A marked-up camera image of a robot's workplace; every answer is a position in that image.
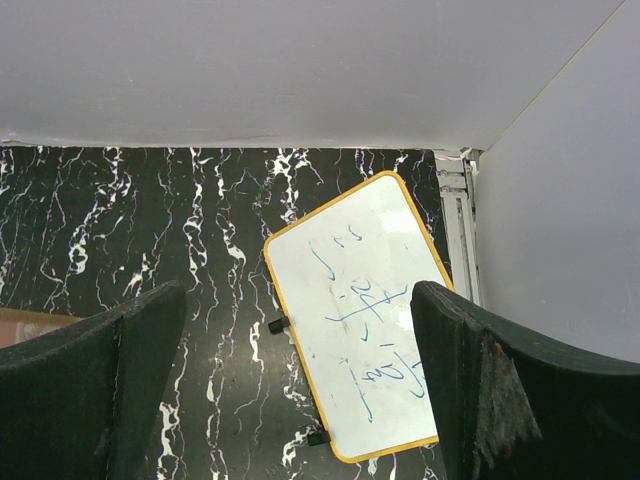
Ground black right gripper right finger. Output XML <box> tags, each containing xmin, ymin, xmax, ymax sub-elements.
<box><xmin>410</xmin><ymin>281</ymin><xmax>639</xmax><ymax>479</ymax></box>

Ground yellow framed whiteboard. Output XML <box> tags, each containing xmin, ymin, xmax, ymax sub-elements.
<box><xmin>263</xmin><ymin>171</ymin><xmax>451</xmax><ymax>463</ymax></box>

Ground aluminium rail frame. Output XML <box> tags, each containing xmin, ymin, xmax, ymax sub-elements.
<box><xmin>434</xmin><ymin>148</ymin><xmax>482</xmax><ymax>306</ymax></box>

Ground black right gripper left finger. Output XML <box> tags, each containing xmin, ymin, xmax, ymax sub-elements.
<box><xmin>1</xmin><ymin>281</ymin><xmax>186</xmax><ymax>479</ymax></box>

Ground brown canvas tote bag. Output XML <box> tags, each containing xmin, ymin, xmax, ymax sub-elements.
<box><xmin>0</xmin><ymin>307</ymin><xmax>81</xmax><ymax>348</ymax></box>

